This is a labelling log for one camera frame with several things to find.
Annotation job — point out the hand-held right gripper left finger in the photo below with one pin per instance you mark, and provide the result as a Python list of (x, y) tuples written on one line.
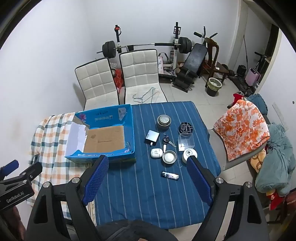
[(97, 178)]

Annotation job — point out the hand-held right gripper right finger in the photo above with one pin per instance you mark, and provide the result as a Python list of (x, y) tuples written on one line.
[(198, 180)]

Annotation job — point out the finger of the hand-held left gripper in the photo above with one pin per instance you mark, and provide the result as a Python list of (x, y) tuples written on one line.
[(30, 172), (9, 166)]

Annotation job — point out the printed lighter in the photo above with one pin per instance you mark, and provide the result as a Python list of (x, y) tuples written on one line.
[(170, 175)]

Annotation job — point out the blue cardboard box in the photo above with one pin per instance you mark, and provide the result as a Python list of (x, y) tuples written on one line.
[(106, 139)]

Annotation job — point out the clear plastic disc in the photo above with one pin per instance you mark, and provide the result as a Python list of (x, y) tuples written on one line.
[(179, 164)]

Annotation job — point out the white tape roll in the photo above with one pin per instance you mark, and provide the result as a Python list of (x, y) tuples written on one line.
[(189, 154)]

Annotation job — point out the small metal bowl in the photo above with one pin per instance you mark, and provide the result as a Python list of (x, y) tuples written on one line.
[(169, 157)]

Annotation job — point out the grey chair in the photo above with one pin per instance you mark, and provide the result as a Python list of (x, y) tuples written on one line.
[(231, 161)]

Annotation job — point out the clear plastic box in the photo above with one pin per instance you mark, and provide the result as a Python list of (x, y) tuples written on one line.
[(186, 140)]

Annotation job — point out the plaid cloth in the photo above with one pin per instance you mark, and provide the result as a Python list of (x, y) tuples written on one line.
[(50, 129)]

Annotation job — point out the blue striped tablecloth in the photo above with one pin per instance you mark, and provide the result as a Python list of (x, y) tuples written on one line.
[(143, 197)]

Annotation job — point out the white earbud case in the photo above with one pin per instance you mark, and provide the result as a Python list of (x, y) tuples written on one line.
[(156, 153)]

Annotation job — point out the black-headed key bunch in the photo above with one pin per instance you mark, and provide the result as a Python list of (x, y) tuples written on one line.
[(166, 141)]

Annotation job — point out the black round tin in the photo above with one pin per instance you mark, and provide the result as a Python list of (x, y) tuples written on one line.
[(186, 128)]

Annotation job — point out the yellow cartoon cloth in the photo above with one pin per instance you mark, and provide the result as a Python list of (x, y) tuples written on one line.
[(256, 162)]

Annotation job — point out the black and white charger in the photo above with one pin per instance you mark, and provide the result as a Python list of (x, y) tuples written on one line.
[(152, 136)]

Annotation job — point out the dark cloth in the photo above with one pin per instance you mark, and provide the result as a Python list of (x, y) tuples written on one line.
[(138, 231)]

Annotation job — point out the orange floral cloth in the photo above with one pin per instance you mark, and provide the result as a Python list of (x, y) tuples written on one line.
[(242, 127)]

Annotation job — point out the metal strainer cup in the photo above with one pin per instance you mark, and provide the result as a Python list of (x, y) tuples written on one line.
[(163, 120)]

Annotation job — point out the teal cloth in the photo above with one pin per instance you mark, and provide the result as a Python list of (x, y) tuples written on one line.
[(275, 160)]

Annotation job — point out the black trash bin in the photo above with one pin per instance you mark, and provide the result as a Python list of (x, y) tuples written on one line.
[(214, 87)]

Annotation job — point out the blue denim cloth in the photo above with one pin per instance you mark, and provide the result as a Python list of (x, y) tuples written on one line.
[(259, 103)]

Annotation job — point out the white padded chair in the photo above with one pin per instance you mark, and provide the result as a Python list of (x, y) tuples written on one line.
[(138, 69), (94, 78)]

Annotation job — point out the red plastic bag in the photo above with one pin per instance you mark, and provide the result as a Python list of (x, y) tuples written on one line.
[(118, 80)]

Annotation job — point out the pink suitcase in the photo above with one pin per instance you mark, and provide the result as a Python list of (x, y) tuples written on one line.
[(252, 77)]

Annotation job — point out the black weight bench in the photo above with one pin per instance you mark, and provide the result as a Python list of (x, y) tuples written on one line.
[(195, 60)]

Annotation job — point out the pink paper bag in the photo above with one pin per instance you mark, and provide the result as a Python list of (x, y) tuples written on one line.
[(163, 61)]

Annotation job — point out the brown wooden chair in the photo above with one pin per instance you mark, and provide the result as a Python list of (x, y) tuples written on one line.
[(214, 49)]

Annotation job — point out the black barbell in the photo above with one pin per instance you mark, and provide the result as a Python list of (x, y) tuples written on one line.
[(148, 44)]

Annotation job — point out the dark door frame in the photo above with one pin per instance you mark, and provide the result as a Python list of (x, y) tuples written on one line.
[(274, 46)]

